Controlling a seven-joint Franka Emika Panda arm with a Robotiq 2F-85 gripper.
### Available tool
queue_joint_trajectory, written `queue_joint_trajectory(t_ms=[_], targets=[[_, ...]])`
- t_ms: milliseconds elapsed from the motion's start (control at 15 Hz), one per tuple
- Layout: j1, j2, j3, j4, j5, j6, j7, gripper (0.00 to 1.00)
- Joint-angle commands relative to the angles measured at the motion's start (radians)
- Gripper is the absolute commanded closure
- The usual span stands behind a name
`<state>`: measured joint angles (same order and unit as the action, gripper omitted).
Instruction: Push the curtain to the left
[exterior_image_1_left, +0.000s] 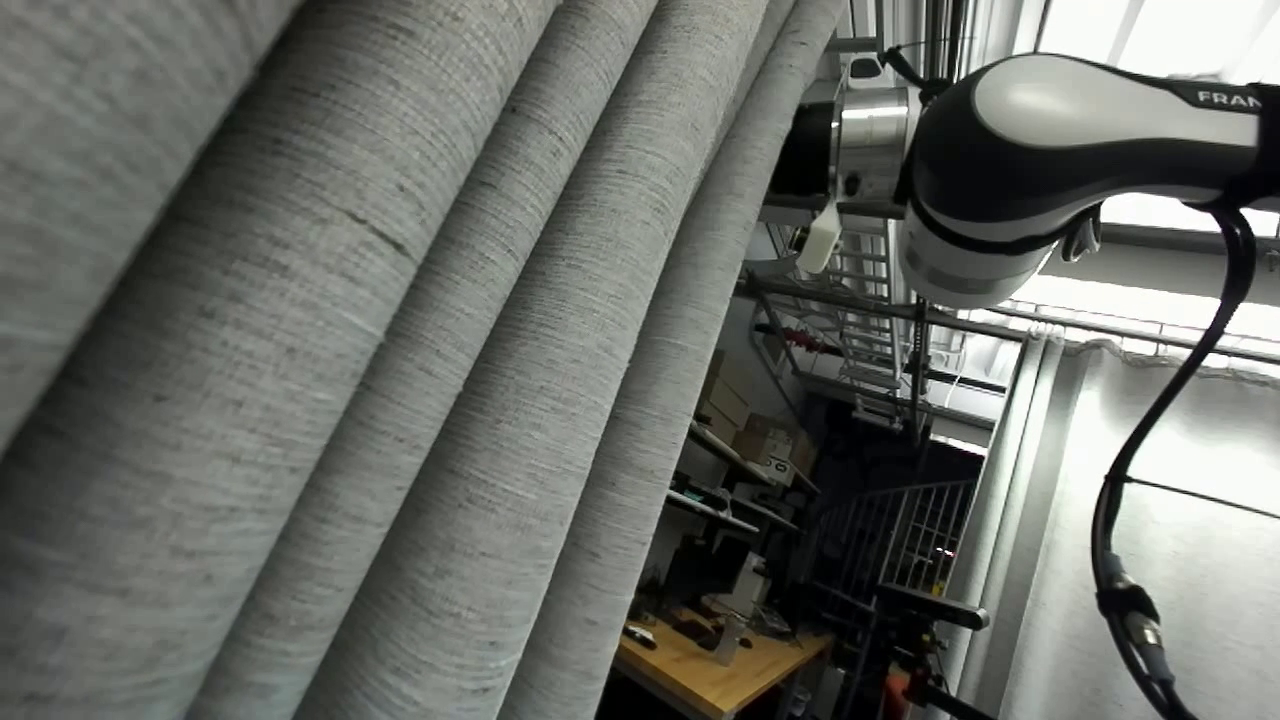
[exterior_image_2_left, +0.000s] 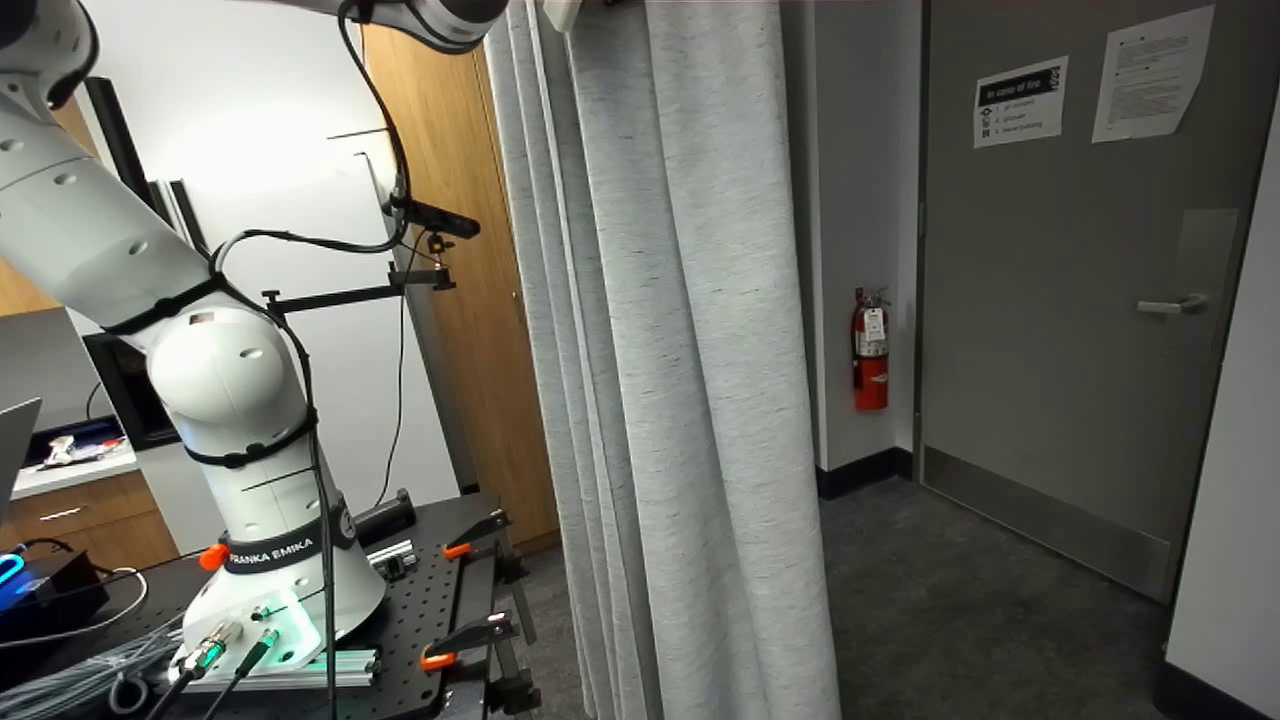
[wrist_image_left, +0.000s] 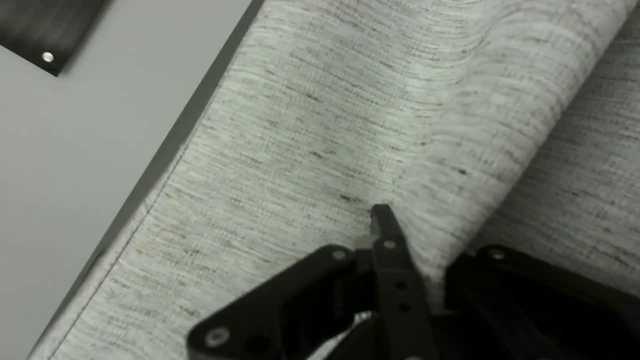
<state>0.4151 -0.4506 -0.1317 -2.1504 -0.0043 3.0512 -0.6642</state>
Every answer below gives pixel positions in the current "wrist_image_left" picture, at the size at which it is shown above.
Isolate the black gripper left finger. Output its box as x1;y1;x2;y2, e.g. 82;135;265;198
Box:
185;202;440;360

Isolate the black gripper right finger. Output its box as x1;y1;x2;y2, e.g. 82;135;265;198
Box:
444;243;640;360

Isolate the grey woven fabric curtain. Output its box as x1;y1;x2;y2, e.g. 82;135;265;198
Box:
26;0;640;360

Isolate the black panel with screw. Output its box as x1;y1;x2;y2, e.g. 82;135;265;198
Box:
0;0;113;79

